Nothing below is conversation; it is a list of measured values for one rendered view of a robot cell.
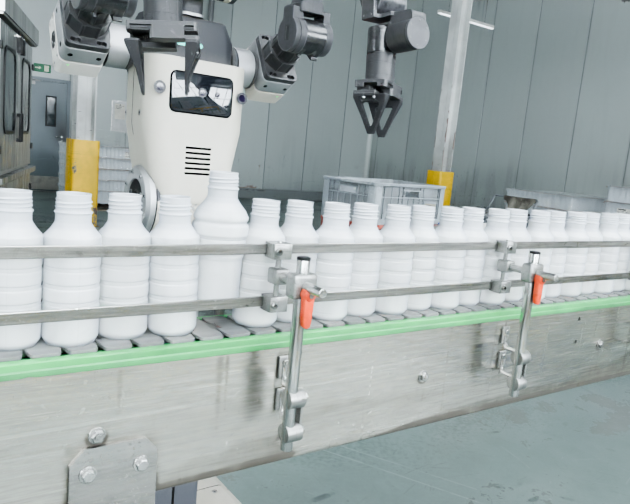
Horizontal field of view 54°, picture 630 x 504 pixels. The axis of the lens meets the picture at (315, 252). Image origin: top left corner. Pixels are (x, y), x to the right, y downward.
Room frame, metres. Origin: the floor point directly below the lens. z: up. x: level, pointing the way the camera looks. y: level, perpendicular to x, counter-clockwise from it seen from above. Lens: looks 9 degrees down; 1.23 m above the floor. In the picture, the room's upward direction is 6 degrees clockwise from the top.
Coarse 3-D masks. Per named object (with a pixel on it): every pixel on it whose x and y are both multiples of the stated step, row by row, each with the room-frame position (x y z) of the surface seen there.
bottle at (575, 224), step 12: (576, 216) 1.21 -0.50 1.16; (564, 228) 1.23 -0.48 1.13; (576, 228) 1.21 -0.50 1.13; (576, 240) 1.20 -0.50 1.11; (588, 240) 1.21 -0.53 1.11; (576, 252) 1.20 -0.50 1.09; (564, 264) 1.20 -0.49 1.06; (576, 264) 1.20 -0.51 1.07; (564, 288) 1.20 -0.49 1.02; (576, 288) 1.20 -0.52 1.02
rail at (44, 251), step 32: (0, 256) 0.60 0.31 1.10; (32, 256) 0.61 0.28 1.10; (64, 256) 0.63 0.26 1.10; (96, 256) 0.65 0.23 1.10; (128, 256) 0.67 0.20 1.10; (384, 288) 0.90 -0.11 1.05; (416, 288) 0.93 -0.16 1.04; (448, 288) 0.98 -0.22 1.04; (480, 288) 1.02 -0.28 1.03; (0, 320) 0.60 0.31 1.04; (32, 320) 0.62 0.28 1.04; (64, 320) 0.63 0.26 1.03
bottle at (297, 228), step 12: (288, 204) 0.84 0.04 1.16; (300, 204) 0.83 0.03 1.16; (312, 204) 0.85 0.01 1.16; (288, 216) 0.84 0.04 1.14; (300, 216) 0.83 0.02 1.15; (312, 216) 0.85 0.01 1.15; (288, 228) 0.83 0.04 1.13; (300, 228) 0.83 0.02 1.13; (312, 228) 0.84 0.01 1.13; (288, 240) 0.82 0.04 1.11; (300, 240) 0.82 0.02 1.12; (312, 240) 0.83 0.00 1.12; (288, 264) 0.82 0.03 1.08; (312, 264) 0.83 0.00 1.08; (288, 312) 0.82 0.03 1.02
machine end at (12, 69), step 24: (0, 0) 3.82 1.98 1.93; (0, 24) 3.90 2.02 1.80; (24, 24) 4.58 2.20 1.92; (0, 48) 3.91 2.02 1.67; (24, 48) 4.64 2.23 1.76; (0, 72) 3.92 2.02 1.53; (24, 72) 4.84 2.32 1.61; (0, 96) 3.93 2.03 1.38; (24, 96) 4.87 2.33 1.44; (0, 120) 3.94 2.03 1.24; (24, 120) 4.89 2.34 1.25; (0, 144) 3.95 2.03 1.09; (24, 144) 4.93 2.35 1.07; (0, 168) 3.96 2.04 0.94; (24, 168) 4.90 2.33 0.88
